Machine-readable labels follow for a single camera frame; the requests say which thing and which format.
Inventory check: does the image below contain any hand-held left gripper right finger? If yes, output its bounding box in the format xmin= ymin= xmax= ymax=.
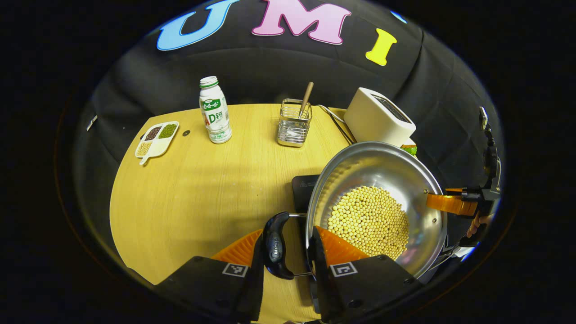
xmin=308 ymin=225 xmax=423 ymax=324

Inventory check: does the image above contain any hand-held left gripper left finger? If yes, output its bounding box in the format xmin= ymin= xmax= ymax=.
xmin=155 ymin=227 xmax=266 ymax=324

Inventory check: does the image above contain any pile of yellow soybeans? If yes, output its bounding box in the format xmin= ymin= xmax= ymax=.
xmin=327 ymin=186 xmax=410 ymax=261

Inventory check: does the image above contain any stainless steel pot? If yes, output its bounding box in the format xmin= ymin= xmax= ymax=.
xmin=262 ymin=141 xmax=449 ymax=280

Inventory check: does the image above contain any black induction cooktop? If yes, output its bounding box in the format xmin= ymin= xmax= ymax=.
xmin=291 ymin=175 xmax=459 ymax=315

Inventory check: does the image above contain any white toaster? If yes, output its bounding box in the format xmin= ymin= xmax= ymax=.
xmin=343 ymin=87 xmax=417 ymax=148

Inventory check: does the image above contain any white green-label drink bottle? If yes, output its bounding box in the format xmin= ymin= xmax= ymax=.
xmin=199 ymin=76 xmax=233 ymax=144

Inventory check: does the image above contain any white divided bean dish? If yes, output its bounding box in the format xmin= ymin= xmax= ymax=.
xmin=135 ymin=121 xmax=180 ymax=166

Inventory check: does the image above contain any dark toaster cable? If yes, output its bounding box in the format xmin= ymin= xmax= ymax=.
xmin=315 ymin=104 xmax=356 ymax=144

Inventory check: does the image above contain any metal wire utensil holder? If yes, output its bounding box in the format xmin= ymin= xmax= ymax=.
xmin=277 ymin=99 xmax=313 ymax=148

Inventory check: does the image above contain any wooden handle utensil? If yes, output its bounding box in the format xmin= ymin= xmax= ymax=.
xmin=299 ymin=81 xmax=315 ymax=118

